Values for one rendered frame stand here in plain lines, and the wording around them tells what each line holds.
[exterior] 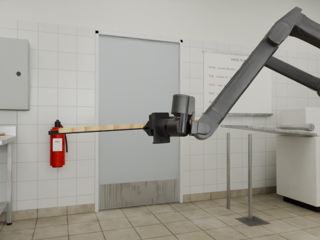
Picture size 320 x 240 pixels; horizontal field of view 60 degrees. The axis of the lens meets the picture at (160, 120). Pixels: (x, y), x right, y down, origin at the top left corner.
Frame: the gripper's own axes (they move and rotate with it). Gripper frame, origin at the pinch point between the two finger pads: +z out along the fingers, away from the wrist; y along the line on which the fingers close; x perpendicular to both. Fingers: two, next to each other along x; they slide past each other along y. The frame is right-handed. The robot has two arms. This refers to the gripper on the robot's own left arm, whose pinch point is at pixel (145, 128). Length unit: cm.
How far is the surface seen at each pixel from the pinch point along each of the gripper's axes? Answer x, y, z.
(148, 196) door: 143, 85, 200
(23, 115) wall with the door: 11, -17, 239
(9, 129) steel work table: -3, -3, 236
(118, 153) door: 108, 29, 210
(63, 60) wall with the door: 50, -77, 224
